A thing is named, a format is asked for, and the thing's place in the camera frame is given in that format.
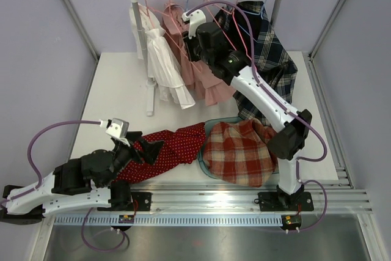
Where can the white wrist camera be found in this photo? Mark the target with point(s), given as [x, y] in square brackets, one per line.
[194, 19]
[116, 129]

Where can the white slotted cable duct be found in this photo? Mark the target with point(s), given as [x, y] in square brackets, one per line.
[169, 220]

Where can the red plaid skirt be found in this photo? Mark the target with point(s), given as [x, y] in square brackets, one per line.
[241, 154]

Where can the pink hanger of white dress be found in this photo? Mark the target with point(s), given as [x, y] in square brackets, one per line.
[145, 1]

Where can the pink ruffled dress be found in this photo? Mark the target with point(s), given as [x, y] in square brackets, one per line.
[209, 88]

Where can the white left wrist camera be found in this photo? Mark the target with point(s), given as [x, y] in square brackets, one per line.
[116, 129]

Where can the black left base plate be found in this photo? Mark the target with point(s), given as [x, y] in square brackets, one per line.
[140, 200]

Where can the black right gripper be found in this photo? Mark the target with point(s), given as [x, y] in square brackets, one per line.
[189, 43]

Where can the navy plaid skirt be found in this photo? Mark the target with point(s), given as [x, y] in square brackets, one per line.
[273, 62]

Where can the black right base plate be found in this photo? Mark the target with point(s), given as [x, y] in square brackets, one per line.
[268, 201]

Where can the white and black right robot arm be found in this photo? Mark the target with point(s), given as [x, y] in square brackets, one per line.
[206, 42]

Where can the red dotted garment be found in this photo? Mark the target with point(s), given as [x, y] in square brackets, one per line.
[180, 147]

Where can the white dress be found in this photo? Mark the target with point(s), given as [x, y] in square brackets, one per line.
[162, 63]

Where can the teal plastic basin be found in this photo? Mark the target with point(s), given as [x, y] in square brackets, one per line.
[204, 151]

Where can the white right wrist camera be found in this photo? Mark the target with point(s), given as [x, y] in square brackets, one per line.
[194, 19]

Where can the aluminium mounting rail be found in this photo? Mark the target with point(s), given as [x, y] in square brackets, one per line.
[212, 199]

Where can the pink wire hanger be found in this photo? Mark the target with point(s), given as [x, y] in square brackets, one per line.
[232, 13]

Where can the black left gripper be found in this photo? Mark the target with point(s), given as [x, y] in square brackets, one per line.
[150, 151]

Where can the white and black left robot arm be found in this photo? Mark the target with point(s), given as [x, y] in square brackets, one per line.
[90, 181]

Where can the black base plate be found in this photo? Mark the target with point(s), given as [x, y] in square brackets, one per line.
[268, 201]
[140, 200]

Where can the pink hanger of red garment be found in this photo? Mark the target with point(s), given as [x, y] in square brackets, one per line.
[175, 27]

